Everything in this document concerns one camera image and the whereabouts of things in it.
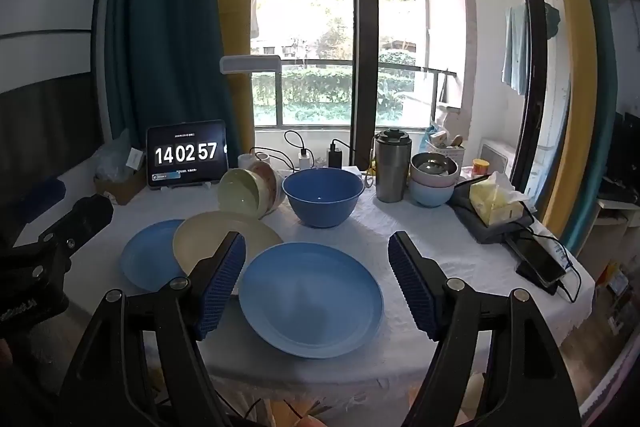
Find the tablet showing clock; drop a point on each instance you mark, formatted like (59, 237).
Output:
(185, 154)

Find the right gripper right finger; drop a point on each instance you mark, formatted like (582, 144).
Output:
(526, 381)

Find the large light blue plate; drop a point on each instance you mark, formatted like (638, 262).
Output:
(310, 300)

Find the cardboard box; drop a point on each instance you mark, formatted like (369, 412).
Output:
(119, 184)

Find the beige plate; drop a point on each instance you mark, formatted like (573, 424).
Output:
(200, 236)

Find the stainless steel tumbler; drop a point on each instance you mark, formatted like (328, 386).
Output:
(392, 153)

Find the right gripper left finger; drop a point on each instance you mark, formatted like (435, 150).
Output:
(138, 362)

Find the pale green bowl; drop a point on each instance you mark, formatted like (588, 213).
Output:
(243, 191)

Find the teal curtain left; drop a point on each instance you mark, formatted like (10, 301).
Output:
(162, 67)

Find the yellow tin can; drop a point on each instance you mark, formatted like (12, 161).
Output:
(479, 167)

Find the light blue bowl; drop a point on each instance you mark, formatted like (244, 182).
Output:
(430, 196)

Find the yellow tissue pack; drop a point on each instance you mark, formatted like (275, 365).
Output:
(496, 201)

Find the pink strawberry bowl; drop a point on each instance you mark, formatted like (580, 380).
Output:
(273, 181)

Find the small blue plate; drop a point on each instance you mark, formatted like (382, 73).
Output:
(148, 259)

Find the white textured tablecloth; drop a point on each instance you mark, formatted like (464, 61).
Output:
(398, 355)

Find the hanging light blue towel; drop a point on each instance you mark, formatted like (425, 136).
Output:
(516, 50)

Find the white charger plug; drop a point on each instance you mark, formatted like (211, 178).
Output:
(304, 159)

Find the black phone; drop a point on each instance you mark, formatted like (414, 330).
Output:
(536, 265)

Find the yellow curtain left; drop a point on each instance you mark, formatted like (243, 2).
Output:
(235, 6)

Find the black charger block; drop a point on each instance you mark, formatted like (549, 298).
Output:
(334, 157)

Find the white storage basket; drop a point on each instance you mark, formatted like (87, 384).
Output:
(455, 153)

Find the small white box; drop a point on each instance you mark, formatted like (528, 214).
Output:
(135, 159)

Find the dark blue bowl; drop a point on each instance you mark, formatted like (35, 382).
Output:
(323, 198)

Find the white desk lamp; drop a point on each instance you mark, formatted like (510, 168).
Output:
(238, 71)

